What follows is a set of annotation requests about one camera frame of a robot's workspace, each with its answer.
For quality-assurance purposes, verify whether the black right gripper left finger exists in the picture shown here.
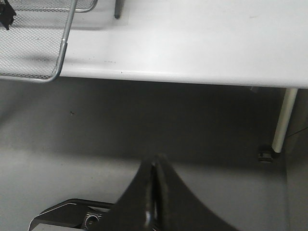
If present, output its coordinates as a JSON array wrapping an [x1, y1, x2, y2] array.
[[89, 156, 155, 231]]

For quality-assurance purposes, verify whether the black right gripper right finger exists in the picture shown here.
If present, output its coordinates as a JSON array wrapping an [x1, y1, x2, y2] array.
[[154, 155, 237, 231]]

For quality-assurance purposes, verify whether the mesh tray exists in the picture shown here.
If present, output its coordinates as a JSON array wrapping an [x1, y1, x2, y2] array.
[[0, 0, 97, 82]]

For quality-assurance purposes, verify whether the red emergency stop button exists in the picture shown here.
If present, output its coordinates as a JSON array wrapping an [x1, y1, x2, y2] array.
[[0, 0, 16, 30]]

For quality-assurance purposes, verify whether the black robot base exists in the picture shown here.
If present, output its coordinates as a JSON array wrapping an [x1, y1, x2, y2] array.
[[28, 199, 114, 231]]

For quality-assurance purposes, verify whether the black table caster wheel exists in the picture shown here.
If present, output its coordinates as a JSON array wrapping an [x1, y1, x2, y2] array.
[[257, 144, 281, 163]]

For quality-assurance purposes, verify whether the white table leg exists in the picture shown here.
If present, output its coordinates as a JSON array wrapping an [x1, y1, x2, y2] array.
[[271, 88, 298, 153]]

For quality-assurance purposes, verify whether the grey metal rack frame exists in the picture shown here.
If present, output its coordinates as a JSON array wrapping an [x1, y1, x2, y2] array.
[[114, 0, 125, 19]]

